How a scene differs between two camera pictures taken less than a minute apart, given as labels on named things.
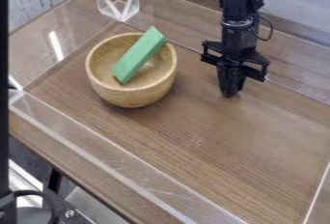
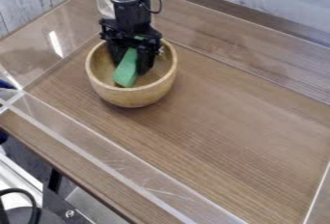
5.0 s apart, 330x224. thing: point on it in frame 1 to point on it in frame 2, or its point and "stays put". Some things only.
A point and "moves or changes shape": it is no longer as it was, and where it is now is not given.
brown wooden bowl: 150,82 stays put
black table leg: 55,180 stays put
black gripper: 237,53 to 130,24
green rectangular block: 138,55 moves or changes shape
